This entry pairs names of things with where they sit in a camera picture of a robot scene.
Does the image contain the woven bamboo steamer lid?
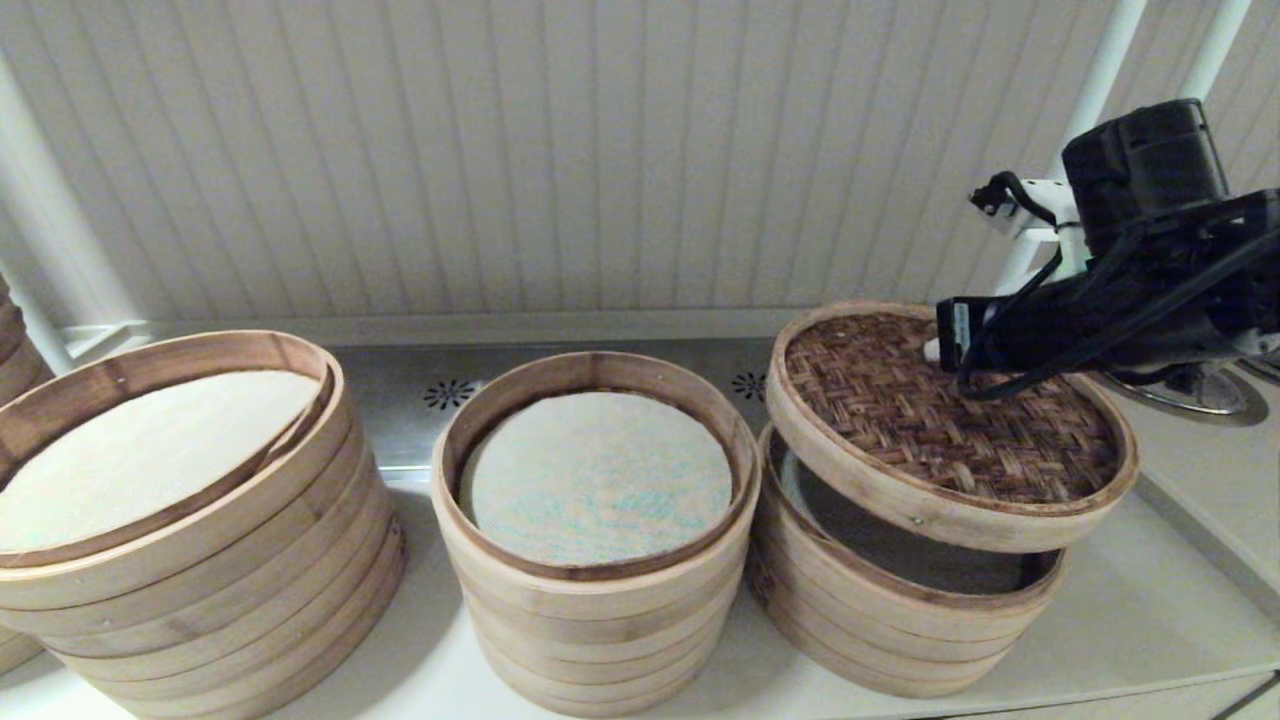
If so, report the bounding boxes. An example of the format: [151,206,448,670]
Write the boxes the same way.
[765,302,1141,554]

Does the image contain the short bamboo steamer stack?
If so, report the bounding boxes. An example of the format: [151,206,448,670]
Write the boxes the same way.
[745,425,1066,698]

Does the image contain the white steamer liner green flecks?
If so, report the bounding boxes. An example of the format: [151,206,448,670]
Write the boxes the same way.
[460,391,736,568]

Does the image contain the tall narrow bamboo steamer stack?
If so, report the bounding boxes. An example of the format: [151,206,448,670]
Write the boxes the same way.
[432,351,761,717]

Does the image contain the wide bamboo steamer stack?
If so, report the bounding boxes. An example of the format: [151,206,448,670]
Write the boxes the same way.
[0,331,408,720]

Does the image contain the large plain white steamer liner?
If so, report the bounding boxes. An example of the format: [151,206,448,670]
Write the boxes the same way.
[0,371,326,553]

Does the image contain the dark bamboo steamer stack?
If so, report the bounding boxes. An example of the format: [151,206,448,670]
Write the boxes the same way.
[0,270,59,411]

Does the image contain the white metal pole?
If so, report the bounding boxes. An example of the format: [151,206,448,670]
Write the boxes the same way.
[1180,0,1251,101]
[995,0,1149,296]

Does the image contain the thick white pipe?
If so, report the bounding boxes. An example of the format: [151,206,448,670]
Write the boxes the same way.
[0,50,141,331]

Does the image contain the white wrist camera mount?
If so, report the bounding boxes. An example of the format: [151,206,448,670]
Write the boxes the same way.
[968,172,1091,283]

